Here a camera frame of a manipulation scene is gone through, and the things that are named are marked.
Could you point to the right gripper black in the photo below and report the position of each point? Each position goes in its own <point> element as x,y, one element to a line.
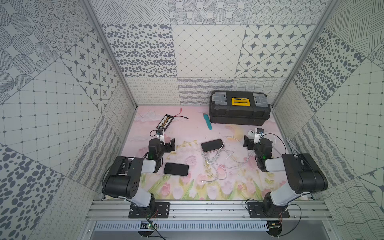
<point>250,142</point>

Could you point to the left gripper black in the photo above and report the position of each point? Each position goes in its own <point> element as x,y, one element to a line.
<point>166,145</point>

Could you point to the phone with green case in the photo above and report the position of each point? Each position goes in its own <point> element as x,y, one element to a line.
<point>181,170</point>

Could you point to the phone with pink case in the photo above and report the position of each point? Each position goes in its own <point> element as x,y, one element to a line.
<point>212,145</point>

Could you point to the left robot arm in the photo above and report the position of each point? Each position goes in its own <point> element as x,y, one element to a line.
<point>122,179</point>

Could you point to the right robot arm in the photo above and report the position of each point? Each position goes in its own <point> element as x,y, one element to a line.
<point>303,177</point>

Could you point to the white power strip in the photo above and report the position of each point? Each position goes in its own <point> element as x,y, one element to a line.
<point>251,133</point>

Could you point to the black connector board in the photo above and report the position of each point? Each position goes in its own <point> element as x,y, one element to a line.
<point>165,122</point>

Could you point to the teal utility knife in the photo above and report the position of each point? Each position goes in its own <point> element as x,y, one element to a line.
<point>208,122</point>

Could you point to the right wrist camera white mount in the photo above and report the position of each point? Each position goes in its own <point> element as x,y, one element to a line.
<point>259,132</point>

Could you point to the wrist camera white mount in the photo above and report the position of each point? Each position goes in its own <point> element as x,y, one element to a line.
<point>259,132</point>
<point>160,135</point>

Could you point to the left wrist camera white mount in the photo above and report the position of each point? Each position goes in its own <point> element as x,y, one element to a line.
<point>160,135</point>

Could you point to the black toolbox yellow handle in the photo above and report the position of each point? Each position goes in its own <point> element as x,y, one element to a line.
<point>239,108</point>

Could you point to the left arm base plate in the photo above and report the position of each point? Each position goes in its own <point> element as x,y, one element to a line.
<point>158,209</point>

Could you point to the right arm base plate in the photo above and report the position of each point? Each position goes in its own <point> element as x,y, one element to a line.
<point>259,210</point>

